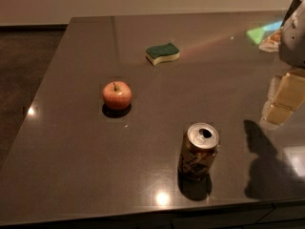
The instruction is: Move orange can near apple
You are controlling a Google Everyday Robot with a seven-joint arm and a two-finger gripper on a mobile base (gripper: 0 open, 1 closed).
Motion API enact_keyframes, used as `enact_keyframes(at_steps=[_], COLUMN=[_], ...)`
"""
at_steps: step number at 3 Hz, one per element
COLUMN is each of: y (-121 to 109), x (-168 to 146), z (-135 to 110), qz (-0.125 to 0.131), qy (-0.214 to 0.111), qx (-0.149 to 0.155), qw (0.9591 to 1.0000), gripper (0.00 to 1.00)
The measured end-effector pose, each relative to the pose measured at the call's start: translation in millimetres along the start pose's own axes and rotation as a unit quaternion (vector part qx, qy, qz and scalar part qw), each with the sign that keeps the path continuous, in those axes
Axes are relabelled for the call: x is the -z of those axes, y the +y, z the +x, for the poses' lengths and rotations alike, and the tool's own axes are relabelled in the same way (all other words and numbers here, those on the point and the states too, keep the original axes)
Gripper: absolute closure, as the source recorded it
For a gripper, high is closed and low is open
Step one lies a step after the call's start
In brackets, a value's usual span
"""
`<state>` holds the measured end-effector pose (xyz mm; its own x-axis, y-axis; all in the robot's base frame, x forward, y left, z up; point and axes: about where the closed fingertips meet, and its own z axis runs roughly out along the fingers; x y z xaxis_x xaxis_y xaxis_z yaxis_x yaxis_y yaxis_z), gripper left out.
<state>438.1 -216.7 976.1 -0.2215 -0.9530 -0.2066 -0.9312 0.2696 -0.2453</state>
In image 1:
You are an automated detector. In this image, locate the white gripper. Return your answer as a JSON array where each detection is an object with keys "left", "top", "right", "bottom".
[{"left": 262, "top": 0, "right": 305, "bottom": 125}]

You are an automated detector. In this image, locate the orange patterned soda can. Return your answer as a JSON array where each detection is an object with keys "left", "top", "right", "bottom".
[{"left": 178, "top": 122, "right": 220, "bottom": 180}]

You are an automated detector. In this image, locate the red apple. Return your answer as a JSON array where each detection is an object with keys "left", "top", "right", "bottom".
[{"left": 102, "top": 81, "right": 132, "bottom": 111}]

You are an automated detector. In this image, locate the green and yellow sponge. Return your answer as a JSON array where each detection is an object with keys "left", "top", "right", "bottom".
[{"left": 146, "top": 43, "right": 180, "bottom": 66}]

